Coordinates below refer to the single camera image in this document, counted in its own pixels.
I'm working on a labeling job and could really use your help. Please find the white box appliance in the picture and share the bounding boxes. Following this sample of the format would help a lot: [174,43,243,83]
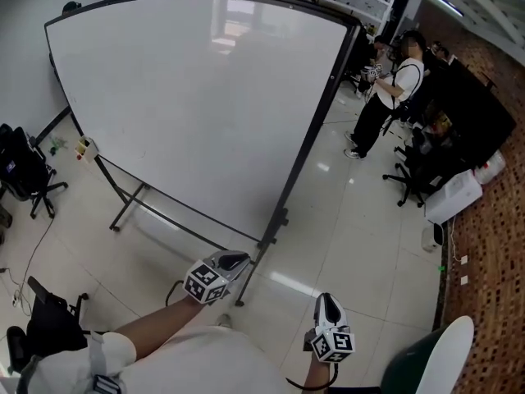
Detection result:
[423,169,484,226]

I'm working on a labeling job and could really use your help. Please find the small marker holder box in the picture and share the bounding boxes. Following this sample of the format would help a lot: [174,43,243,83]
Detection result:
[74,135,100,164]

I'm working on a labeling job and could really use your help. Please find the black floor cable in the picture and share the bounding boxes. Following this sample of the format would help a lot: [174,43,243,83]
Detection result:
[0,215,55,318]

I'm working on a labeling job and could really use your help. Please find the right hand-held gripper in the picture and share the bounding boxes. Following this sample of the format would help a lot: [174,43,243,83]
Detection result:
[303,292,356,364]

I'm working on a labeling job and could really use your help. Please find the person's right forearm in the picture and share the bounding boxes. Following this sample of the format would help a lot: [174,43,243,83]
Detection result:
[302,354,338,394]

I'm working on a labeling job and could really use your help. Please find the person's left forearm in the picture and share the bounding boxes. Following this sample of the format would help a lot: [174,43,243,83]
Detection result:
[112,296,208,361]

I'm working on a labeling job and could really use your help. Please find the black office chair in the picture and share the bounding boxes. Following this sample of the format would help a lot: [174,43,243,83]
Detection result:
[0,123,69,220]
[6,276,90,376]
[382,127,452,208]

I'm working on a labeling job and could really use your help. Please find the white plastic jug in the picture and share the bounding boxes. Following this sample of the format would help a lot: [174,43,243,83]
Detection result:
[474,149,506,186]

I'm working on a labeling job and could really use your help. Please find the small white container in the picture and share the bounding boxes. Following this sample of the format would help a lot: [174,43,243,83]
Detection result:
[421,223,445,254]

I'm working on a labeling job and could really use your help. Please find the black whiteboard stand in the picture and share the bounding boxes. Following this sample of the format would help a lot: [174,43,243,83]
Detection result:
[35,18,363,307]

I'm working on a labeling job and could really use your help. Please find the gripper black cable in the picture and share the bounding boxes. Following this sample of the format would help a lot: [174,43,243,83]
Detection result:
[285,361,340,390]
[165,279,185,308]

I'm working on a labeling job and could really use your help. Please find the grey shoulder strap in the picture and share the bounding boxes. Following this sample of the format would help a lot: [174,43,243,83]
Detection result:
[87,329,125,394]

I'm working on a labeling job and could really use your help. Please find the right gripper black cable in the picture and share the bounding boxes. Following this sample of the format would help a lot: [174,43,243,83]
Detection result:
[285,361,340,390]

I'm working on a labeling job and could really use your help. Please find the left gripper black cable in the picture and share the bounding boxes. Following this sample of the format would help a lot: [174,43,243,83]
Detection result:
[165,279,185,308]

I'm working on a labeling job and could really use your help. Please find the white and green chair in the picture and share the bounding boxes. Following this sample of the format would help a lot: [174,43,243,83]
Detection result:
[380,314,476,394]

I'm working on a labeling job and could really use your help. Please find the white whiteboard panel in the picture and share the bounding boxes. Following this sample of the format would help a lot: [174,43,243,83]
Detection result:
[43,0,361,254]

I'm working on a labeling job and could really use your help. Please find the black partition desk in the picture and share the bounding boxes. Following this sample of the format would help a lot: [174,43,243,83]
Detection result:
[420,53,518,172]

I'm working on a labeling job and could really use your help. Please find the green floor object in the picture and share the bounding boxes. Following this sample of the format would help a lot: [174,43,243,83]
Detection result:
[48,135,70,156]

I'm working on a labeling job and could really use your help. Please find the person's white shirt torso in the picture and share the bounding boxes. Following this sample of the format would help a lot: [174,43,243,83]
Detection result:
[16,325,305,394]

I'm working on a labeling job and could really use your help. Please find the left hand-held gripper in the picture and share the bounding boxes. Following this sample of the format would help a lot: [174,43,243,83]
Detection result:
[183,250,252,305]

